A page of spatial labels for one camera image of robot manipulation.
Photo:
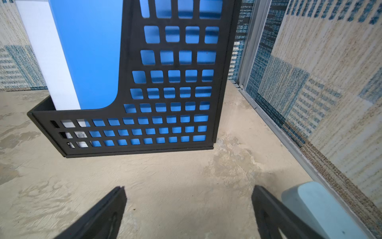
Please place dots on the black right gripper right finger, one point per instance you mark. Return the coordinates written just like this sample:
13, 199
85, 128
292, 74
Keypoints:
274, 219

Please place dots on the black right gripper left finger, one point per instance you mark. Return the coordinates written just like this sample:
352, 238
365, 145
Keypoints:
102, 221

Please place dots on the black perforated file holder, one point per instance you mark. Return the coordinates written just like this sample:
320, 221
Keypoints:
172, 77

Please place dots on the grey stapler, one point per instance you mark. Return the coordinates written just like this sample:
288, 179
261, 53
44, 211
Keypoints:
319, 209

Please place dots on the blue front folder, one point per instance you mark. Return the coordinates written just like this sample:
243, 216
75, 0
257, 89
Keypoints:
77, 46

